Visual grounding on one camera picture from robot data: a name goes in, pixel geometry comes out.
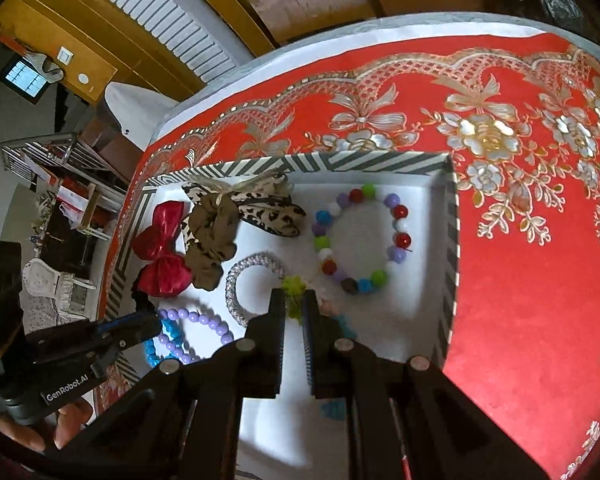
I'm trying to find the purple bead bracelet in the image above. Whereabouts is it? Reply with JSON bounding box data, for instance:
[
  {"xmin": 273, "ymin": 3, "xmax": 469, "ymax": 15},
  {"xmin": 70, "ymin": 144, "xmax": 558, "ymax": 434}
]
[{"xmin": 157, "ymin": 306, "xmax": 235, "ymax": 365}]

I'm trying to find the multicolour bead bracelet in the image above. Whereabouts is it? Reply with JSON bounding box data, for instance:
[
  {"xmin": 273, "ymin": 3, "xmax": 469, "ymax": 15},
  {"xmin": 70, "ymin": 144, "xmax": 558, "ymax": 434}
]
[{"xmin": 312, "ymin": 183, "xmax": 413, "ymax": 295}]

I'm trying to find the leopard print bow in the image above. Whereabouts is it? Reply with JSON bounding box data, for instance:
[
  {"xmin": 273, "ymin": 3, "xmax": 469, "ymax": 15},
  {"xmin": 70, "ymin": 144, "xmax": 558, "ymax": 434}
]
[{"xmin": 182, "ymin": 169, "xmax": 306, "ymax": 237}]

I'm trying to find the white louvered door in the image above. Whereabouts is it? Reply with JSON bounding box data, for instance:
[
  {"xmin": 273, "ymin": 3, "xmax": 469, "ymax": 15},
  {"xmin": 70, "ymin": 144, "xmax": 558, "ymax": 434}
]
[{"xmin": 109, "ymin": 0, "xmax": 237, "ymax": 84}]

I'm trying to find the silver grey spiral bracelet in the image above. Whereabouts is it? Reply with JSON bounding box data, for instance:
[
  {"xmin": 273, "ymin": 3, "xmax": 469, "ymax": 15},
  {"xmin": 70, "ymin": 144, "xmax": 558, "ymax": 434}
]
[{"xmin": 224, "ymin": 251, "xmax": 289, "ymax": 328}]

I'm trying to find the red satin bow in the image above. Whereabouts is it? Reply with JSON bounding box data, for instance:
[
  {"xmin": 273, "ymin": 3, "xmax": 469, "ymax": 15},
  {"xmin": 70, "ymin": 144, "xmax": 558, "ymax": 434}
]
[{"xmin": 132, "ymin": 200, "xmax": 193, "ymax": 298}]

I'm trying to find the brown fabric scrunchie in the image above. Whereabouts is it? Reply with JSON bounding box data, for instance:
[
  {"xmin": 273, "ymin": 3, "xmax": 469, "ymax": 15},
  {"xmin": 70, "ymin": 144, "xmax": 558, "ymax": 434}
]
[{"xmin": 185, "ymin": 193, "xmax": 240, "ymax": 292}]

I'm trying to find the striped white tray box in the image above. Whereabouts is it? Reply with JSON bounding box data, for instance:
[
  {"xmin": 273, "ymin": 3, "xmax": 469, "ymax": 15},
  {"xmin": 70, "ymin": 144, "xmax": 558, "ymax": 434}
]
[{"xmin": 102, "ymin": 151, "xmax": 460, "ymax": 479}]

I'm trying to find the red gold floral tablecloth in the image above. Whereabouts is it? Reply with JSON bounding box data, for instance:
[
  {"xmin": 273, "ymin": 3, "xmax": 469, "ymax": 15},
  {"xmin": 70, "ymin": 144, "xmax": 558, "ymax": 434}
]
[{"xmin": 99, "ymin": 23, "xmax": 600, "ymax": 479}]

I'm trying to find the blue bead bracelet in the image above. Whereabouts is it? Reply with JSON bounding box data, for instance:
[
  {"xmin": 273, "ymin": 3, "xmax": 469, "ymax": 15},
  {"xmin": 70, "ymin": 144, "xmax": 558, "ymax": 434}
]
[{"xmin": 142, "ymin": 316, "xmax": 186, "ymax": 366}]

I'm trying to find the white metal rack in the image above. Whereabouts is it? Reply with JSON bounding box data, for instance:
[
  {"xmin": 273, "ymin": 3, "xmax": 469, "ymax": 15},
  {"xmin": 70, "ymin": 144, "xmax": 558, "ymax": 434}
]
[{"xmin": 0, "ymin": 132, "xmax": 129, "ymax": 210}]

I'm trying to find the person's left hand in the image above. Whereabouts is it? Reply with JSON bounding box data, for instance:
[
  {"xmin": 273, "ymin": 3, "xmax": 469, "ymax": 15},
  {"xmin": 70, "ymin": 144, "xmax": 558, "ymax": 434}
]
[{"xmin": 0, "ymin": 398, "xmax": 94, "ymax": 453}]

